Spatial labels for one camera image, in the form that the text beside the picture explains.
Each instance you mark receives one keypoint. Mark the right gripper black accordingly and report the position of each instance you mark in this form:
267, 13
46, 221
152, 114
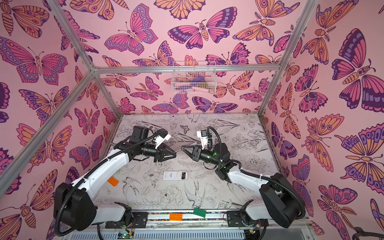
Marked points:
195, 153

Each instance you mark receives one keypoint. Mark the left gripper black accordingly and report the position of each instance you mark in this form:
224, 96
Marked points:
160, 158

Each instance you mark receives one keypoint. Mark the white remote control with batteries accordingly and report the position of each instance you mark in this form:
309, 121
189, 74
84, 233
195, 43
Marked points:
175, 176

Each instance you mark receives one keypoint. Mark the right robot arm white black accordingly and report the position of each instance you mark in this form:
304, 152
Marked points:
281, 202

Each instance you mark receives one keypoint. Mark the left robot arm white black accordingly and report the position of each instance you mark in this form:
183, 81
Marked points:
74, 208

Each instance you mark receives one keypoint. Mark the orange lego brick on table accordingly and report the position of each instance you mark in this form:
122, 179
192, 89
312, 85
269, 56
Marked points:
114, 182

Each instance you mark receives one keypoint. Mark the purple object in basket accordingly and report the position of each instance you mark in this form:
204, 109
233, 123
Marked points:
197, 80

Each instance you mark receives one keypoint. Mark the green circuit board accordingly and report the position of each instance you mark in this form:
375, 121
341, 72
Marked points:
125, 235

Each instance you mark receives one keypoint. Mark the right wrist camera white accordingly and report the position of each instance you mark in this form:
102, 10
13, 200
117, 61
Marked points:
205, 138

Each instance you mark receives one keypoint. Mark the green lego brick on rail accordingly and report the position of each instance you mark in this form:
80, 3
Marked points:
200, 212

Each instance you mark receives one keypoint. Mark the orange lego brick on rail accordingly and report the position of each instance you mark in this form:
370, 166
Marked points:
176, 217

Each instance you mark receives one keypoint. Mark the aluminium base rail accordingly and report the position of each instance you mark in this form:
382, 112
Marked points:
214, 220

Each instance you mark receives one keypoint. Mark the white wire basket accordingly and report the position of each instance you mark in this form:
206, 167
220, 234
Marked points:
194, 77

